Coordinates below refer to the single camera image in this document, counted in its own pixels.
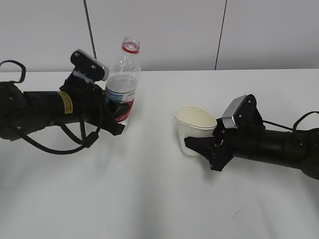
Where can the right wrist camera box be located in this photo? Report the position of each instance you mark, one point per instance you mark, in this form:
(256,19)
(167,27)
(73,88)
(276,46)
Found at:
(240,112)

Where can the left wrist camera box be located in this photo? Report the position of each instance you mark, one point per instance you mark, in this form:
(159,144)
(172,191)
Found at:
(89,66)

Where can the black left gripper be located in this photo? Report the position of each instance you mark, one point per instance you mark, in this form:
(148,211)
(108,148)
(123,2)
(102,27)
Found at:
(86,101)

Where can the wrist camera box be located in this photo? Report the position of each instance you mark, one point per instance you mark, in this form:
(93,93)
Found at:
(89,66)
(240,112)

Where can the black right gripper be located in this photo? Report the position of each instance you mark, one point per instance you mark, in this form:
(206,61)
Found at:
(226,143)

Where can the white paper cup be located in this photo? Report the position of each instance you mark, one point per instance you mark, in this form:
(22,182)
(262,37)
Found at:
(193,121)

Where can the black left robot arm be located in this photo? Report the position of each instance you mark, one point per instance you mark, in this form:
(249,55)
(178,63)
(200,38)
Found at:
(30,111)

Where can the clear plastic water bottle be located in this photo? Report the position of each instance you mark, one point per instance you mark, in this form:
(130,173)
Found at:
(124,76)

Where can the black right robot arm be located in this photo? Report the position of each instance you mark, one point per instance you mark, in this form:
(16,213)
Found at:
(298,150)

